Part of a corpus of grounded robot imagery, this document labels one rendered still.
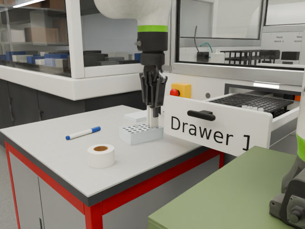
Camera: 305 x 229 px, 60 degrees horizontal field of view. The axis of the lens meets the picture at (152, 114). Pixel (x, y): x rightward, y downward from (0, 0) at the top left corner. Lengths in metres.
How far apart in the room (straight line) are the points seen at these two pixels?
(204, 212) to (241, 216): 0.04
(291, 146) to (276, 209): 0.58
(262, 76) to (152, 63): 0.36
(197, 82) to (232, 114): 0.46
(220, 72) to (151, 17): 0.35
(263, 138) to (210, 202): 0.26
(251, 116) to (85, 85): 0.92
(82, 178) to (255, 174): 0.39
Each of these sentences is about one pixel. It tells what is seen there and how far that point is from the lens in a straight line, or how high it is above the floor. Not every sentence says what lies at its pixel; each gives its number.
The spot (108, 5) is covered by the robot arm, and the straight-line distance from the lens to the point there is 0.72.
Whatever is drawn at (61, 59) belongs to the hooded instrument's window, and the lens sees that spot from 1.39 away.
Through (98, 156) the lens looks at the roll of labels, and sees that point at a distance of 0.68.
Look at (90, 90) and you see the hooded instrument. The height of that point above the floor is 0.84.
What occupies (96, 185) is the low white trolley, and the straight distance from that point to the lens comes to 0.62.
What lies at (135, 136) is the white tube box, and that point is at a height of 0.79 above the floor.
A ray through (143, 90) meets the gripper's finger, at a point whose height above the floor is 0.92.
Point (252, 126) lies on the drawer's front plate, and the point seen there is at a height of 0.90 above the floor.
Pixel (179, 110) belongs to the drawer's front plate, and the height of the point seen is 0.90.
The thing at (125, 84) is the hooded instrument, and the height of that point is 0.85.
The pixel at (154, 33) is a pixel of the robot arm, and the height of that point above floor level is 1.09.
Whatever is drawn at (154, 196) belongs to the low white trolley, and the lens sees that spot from 0.76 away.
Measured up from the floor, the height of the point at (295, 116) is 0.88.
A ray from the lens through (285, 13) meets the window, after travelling 0.92.
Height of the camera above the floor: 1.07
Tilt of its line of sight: 15 degrees down
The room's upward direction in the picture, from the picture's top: straight up
